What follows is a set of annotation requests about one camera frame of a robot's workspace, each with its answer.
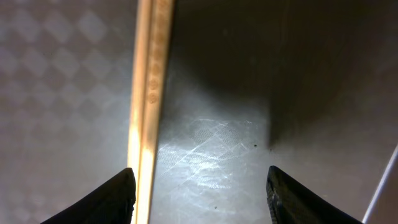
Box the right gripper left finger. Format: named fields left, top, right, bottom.
left=42, top=168, right=136, bottom=224

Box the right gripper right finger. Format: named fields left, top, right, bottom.
left=266, top=166, right=362, bottom=224

